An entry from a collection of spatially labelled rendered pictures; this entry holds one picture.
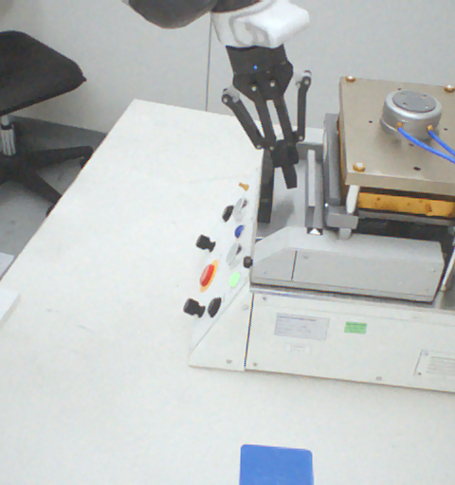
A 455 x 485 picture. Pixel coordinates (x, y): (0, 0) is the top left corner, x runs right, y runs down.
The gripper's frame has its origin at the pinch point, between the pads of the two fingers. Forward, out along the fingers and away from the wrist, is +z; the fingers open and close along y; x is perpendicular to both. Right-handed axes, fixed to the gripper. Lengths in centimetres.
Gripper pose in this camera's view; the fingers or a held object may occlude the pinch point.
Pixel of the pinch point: (286, 164)
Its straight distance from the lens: 109.5
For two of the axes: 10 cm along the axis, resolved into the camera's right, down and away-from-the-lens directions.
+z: 2.7, 7.7, 5.8
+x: -0.9, 6.2, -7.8
